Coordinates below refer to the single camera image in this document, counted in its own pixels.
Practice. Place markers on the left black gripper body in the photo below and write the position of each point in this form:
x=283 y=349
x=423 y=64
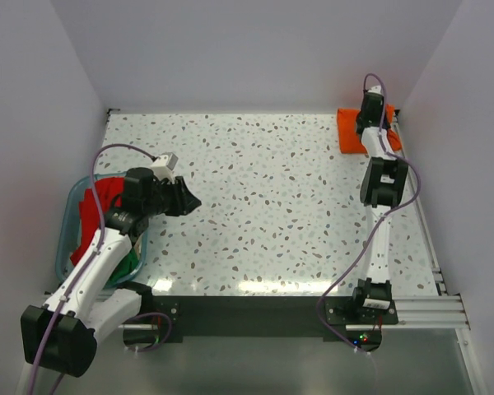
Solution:
x=168 y=198

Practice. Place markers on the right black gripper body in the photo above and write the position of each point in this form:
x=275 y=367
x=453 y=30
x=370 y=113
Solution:
x=380 y=109

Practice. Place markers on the orange t shirt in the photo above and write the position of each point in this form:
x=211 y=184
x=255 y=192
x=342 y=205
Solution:
x=349 y=142

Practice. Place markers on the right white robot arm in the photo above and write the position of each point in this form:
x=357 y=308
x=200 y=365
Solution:
x=381 y=191

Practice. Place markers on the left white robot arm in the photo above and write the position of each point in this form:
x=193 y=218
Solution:
x=63 y=334

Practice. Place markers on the red t shirt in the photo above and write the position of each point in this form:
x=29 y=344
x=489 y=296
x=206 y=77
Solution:
x=109 y=191

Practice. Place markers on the green t shirt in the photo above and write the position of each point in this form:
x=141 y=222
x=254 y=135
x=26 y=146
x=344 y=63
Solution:
x=126 y=269

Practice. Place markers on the clear blue plastic bin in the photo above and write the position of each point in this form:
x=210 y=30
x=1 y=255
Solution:
x=70 y=236

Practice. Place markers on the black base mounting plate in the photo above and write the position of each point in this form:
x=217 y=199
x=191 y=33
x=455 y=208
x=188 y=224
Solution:
x=260 y=316

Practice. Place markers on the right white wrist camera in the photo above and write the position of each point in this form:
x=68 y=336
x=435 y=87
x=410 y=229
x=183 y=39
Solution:
x=377 y=89

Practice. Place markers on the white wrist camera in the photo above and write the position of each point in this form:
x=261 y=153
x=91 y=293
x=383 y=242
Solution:
x=377 y=89
x=164 y=165

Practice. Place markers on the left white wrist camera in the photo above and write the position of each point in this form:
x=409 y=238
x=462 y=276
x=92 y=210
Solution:
x=164 y=165

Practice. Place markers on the aluminium frame rail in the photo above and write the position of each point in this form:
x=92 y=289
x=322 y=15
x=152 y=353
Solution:
x=443 y=311

